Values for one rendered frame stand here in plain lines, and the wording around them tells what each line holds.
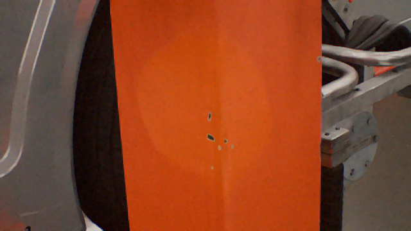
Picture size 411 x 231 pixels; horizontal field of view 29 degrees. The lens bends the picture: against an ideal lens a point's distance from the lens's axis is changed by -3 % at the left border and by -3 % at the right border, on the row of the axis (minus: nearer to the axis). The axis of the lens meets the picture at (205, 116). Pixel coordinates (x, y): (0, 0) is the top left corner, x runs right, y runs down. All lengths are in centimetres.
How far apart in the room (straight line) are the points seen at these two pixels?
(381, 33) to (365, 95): 20
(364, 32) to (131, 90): 72
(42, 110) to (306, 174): 52
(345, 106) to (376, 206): 180
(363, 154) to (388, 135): 224
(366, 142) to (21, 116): 60
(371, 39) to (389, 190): 174
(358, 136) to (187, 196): 63
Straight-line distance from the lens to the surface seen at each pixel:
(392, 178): 326
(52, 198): 133
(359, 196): 311
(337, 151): 122
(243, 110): 77
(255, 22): 76
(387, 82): 136
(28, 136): 126
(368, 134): 144
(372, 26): 149
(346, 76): 128
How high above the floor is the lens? 142
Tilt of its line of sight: 21 degrees down
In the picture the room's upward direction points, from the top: 3 degrees counter-clockwise
